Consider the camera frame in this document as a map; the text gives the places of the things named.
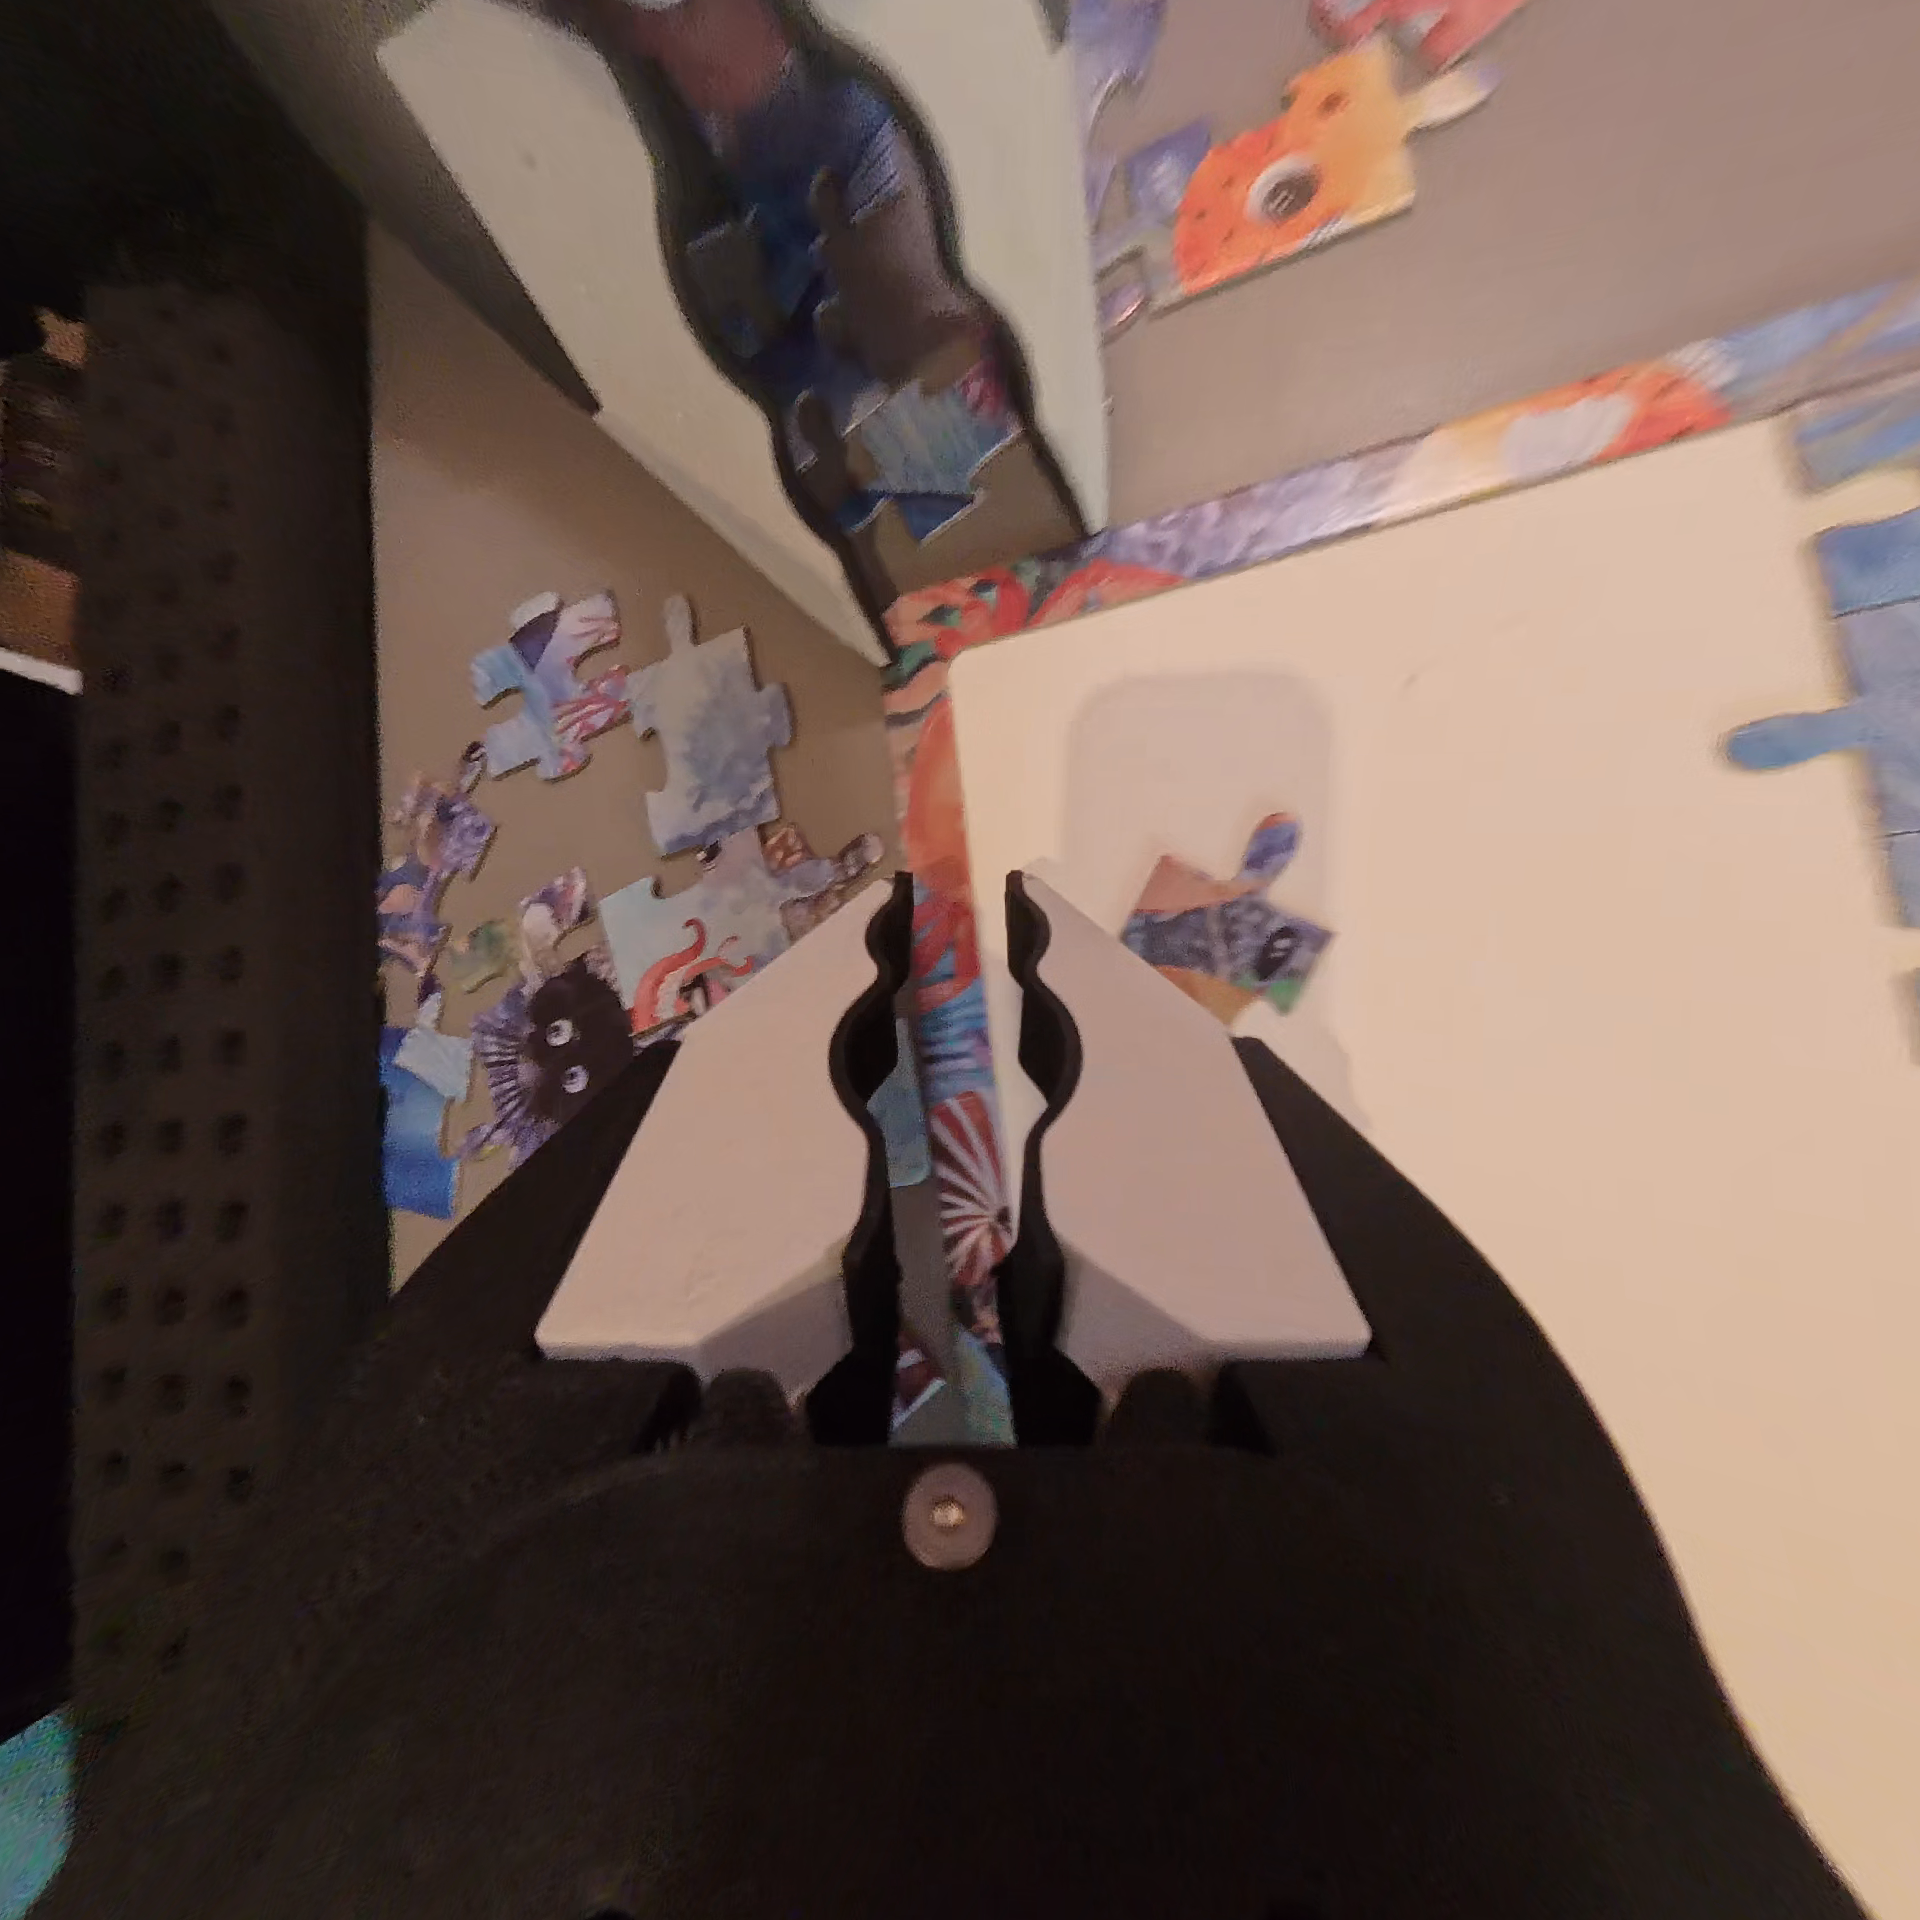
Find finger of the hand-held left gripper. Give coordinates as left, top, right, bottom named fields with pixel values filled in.
left=807, top=0, right=1116, bottom=533
left=377, top=0, right=894, bottom=664

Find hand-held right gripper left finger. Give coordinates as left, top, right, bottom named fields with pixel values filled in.
left=533, top=872, right=918, bottom=1432

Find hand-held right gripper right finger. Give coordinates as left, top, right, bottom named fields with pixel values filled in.
left=992, top=872, right=1375, bottom=1432

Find black sea urchin puzzle piece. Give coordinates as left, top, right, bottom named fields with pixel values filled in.
left=466, top=1036, right=637, bottom=1170

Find red octopus puzzle piece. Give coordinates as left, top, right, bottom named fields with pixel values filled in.
left=629, top=919, right=766, bottom=1048

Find urchin and green puzzle piece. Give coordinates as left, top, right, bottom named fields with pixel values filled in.
left=441, top=919, right=632, bottom=1058

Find orange coral puzzle piece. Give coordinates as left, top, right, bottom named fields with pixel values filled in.
left=1117, top=813, right=1337, bottom=1027

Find orange pufferfish puzzle piece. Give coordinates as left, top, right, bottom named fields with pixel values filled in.
left=1104, top=35, right=1504, bottom=319

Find light blue tentacle puzzle piece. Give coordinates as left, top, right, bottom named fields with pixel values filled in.
left=596, top=872, right=810, bottom=994

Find jigsaw puzzle pieces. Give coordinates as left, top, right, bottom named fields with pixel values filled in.
left=377, top=0, right=1523, bottom=1216

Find joined blue whale puzzle section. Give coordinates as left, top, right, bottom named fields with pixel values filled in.
left=1724, top=383, right=1920, bottom=925

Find black perforated padded panel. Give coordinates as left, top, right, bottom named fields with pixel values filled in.
left=75, top=278, right=394, bottom=1666

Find puzzle frame board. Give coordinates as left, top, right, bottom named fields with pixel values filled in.
left=883, top=286, right=1920, bottom=1920

